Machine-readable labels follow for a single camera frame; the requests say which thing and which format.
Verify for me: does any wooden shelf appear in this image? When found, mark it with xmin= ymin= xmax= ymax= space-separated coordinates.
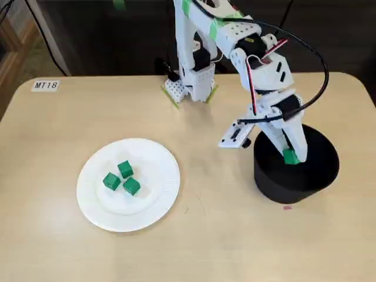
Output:
xmin=0 ymin=8 xmax=41 ymax=121

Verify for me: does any thick black camera cable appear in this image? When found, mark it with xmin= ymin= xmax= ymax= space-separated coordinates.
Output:
xmin=192 ymin=0 xmax=330 ymax=124

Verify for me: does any black plug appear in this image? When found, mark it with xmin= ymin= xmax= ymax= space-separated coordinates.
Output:
xmin=155 ymin=57 xmax=180 ymax=83

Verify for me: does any black cable with plug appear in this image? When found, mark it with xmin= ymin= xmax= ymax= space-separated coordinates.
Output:
xmin=277 ymin=0 xmax=295 ymax=30

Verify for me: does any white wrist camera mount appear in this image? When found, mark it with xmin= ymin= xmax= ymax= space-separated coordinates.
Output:
xmin=217 ymin=119 xmax=256 ymax=149

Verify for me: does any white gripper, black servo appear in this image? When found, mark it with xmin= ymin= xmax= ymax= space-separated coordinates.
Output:
xmin=248 ymin=89 xmax=308 ymax=164

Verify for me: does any white MT18 label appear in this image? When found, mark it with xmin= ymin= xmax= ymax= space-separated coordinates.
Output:
xmin=31 ymin=79 xmax=61 ymax=92

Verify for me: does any green block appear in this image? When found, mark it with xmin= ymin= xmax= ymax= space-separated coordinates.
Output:
xmin=102 ymin=172 xmax=121 ymax=191
xmin=117 ymin=160 xmax=134 ymax=179
xmin=122 ymin=176 xmax=141 ymax=197
xmin=283 ymin=149 xmax=301 ymax=165

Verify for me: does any black pot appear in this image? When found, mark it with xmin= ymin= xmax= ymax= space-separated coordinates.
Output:
xmin=253 ymin=122 xmax=340 ymax=204

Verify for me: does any white paper plate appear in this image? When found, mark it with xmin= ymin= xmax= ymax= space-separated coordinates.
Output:
xmin=76 ymin=137 xmax=181 ymax=233

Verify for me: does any light grey post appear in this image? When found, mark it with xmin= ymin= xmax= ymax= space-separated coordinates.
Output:
xmin=29 ymin=0 xmax=71 ymax=76

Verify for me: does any red servo wire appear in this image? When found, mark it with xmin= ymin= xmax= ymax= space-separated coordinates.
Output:
xmin=246 ymin=38 xmax=290 ymax=116

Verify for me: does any thin black cable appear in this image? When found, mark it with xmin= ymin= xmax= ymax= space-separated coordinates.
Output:
xmin=25 ymin=0 xmax=70 ymax=76

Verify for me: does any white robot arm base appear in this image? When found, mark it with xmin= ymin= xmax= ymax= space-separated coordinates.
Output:
xmin=163 ymin=63 xmax=217 ymax=103

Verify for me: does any green tape strip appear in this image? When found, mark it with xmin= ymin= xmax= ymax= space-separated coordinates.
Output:
xmin=160 ymin=85 xmax=180 ymax=109
xmin=205 ymin=84 xmax=220 ymax=104

